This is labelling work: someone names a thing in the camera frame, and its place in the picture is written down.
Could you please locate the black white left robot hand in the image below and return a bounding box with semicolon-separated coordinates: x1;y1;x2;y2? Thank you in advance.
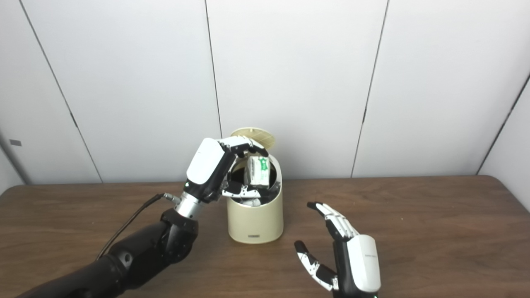
184;136;270;203

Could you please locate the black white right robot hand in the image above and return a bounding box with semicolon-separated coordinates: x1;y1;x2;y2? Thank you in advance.
294;202;381;298

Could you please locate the green white milk carton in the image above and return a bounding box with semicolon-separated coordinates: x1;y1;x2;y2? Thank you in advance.
247;156;271;187

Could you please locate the cream round bin lid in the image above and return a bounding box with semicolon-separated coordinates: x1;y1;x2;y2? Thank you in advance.
230;127;277;151

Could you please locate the cream-colored round bin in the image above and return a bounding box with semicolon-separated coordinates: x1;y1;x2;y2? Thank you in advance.
227;127;284;244

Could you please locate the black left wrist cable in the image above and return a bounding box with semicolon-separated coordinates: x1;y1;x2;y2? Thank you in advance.
96;193;181;260

